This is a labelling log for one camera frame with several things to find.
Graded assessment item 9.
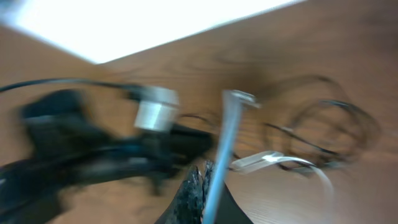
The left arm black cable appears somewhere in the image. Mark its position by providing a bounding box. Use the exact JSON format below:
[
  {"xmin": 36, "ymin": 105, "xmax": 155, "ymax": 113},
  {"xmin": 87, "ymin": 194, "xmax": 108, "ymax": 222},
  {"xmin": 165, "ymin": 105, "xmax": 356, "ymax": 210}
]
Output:
[{"xmin": 0, "ymin": 77, "xmax": 144, "ymax": 94}]

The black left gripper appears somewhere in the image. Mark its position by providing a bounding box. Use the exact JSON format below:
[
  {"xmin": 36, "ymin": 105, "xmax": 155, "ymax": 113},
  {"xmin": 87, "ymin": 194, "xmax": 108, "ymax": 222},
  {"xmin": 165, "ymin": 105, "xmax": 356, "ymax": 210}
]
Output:
[{"xmin": 141, "ymin": 124, "xmax": 214, "ymax": 187}]

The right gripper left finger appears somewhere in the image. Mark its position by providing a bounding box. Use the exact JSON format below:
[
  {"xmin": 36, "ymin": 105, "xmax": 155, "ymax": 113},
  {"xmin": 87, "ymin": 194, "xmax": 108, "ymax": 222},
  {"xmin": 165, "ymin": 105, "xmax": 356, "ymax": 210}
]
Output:
[{"xmin": 155, "ymin": 166, "xmax": 203, "ymax": 224}]

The black USB cable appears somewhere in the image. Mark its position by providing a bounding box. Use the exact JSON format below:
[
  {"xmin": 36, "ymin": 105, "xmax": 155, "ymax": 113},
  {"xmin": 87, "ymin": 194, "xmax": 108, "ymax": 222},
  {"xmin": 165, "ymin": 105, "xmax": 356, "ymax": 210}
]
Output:
[{"xmin": 177, "ymin": 74, "xmax": 382, "ymax": 175}]

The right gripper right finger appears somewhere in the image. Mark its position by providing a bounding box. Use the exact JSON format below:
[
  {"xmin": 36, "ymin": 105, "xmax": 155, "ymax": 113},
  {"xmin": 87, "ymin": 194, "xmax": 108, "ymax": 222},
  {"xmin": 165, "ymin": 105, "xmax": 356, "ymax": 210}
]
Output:
[{"xmin": 202, "ymin": 160, "xmax": 254, "ymax": 224}]

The white USB cable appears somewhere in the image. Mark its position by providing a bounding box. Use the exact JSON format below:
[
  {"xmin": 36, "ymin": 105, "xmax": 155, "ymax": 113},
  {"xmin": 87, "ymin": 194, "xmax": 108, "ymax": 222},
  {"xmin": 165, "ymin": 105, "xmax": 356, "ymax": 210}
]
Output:
[{"xmin": 201, "ymin": 89, "xmax": 335, "ymax": 224}]

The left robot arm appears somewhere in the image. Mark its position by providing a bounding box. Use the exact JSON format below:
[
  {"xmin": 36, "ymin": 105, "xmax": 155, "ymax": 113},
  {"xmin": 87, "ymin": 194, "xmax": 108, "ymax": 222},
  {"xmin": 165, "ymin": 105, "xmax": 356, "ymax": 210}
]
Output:
[{"xmin": 1, "ymin": 89, "xmax": 213, "ymax": 223}]

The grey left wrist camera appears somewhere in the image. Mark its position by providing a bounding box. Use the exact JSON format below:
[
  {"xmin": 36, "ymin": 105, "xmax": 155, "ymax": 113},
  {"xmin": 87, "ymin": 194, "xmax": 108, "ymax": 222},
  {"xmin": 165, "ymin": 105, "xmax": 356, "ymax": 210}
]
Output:
[{"xmin": 134, "ymin": 86, "xmax": 179, "ymax": 133}]

